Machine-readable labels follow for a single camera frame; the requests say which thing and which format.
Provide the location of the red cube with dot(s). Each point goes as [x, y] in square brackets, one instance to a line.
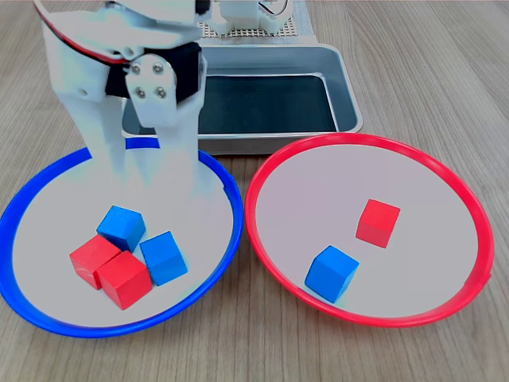
[89, 258]
[125, 280]
[378, 223]

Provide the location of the blue cube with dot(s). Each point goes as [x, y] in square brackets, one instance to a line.
[330, 272]
[121, 224]
[163, 258]

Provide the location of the pale perforated base plate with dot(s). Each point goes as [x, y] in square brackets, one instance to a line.
[302, 28]

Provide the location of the steel tray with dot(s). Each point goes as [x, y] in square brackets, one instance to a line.
[346, 99]

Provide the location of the red-rimmed white plate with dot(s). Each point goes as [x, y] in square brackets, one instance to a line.
[417, 278]

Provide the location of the black tray mat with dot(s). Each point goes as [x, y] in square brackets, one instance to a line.
[258, 103]

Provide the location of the blue-rimmed white plate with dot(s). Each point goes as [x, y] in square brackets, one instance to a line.
[119, 318]

